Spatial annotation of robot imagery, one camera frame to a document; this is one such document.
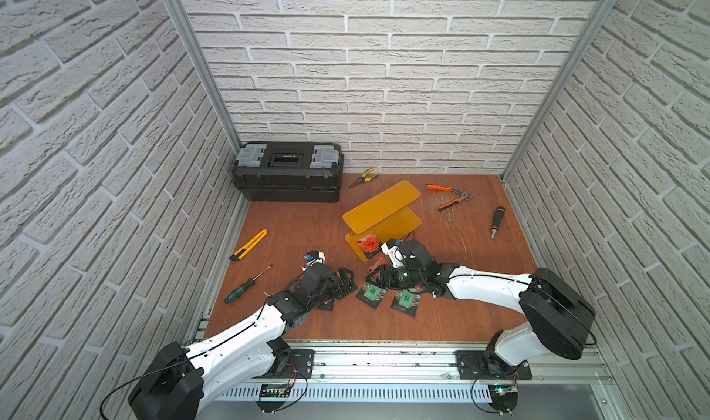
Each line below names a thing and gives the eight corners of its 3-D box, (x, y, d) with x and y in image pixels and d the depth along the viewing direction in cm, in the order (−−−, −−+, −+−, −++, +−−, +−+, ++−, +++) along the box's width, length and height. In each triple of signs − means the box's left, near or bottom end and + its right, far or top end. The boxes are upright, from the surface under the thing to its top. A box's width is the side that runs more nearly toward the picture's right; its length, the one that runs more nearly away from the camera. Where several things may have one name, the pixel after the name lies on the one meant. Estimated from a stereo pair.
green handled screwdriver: (227, 302, 86) (223, 299, 84) (268, 264, 95) (266, 261, 93) (229, 305, 86) (226, 302, 84) (271, 267, 94) (269, 263, 92)
